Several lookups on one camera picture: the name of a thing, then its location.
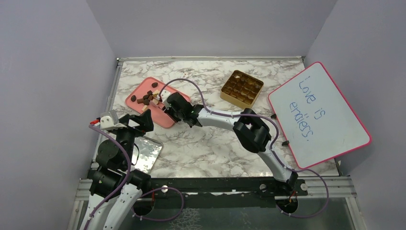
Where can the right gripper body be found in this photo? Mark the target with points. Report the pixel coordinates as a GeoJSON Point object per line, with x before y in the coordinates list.
{"type": "Point", "coordinates": [175, 117]}

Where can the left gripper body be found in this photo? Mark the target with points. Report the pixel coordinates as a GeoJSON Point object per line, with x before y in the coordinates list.
{"type": "Point", "coordinates": [132, 132]}

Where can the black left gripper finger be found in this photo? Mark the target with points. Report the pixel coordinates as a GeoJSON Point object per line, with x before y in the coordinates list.
{"type": "Point", "coordinates": [125, 119]}
{"type": "Point", "coordinates": [144, 121]}

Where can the pink silicone tongs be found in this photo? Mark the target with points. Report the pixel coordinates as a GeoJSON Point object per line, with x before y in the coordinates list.
{"type": "Point", "coordinates": [157, 103]}

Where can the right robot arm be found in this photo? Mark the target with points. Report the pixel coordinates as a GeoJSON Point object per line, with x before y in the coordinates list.
{"type": "Point", "coordinates": [249, 128]}

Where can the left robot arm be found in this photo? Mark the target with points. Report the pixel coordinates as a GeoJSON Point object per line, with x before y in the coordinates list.
{"type": "Point", "coordinates": [115, 185]}

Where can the gold chocolate tin box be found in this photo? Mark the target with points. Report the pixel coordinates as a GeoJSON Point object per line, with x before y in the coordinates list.
{"type": "Point", "coordinates": [241, 89]}

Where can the pink plastic tray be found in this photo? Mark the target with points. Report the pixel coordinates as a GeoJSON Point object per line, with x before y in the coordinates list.
{"type": "Point", "coordinates": [158, 116]}

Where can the pink framed whiteboard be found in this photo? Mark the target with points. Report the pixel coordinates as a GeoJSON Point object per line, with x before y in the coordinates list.
{"type": "Point", "coordinates": [315, 117]}

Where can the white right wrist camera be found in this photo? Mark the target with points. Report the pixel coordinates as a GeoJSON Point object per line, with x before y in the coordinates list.
{"type": "Point", "coordinates": [164, 98]}

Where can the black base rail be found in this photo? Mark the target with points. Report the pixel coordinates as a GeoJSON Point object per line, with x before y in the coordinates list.
{"type": "Point", "coordinates": [224, 192]}

